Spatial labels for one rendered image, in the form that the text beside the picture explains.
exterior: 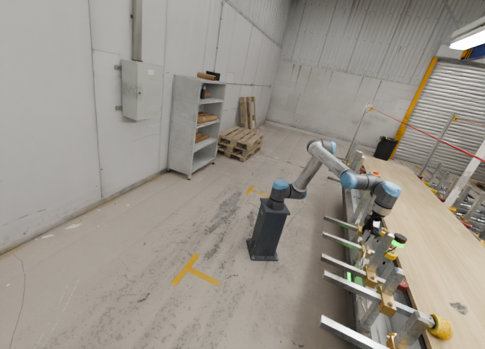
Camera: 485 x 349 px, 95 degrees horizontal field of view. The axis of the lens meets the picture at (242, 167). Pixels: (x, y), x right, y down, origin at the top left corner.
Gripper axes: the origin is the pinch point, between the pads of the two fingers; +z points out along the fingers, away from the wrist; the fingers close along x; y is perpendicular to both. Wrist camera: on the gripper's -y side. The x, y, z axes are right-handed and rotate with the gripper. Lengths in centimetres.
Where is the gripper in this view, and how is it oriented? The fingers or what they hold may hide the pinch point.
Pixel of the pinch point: (365, 241)
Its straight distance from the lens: 154.4
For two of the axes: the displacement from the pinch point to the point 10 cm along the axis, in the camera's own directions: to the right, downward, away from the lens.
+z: -1.9, 9.0, 3.9
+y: 3.7, -3.0, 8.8
